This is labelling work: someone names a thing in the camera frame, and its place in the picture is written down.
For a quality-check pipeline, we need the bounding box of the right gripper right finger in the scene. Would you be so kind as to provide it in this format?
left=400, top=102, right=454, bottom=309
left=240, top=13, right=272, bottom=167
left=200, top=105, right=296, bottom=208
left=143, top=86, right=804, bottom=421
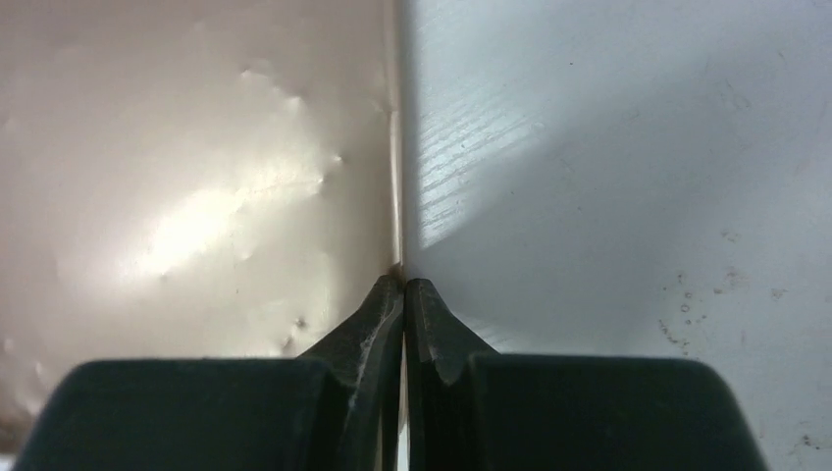
left=404, top=279, right=766, bottom=470

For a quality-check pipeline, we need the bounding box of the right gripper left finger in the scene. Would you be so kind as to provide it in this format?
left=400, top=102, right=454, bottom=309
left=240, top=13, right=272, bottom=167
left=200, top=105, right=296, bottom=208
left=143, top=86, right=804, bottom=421
left=14, top=276, right=403, bottom=470

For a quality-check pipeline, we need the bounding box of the brown box lid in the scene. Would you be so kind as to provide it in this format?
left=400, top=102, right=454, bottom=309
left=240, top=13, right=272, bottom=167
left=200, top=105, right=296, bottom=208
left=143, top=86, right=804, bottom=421
left=1, top=1, right=400, bottom=454

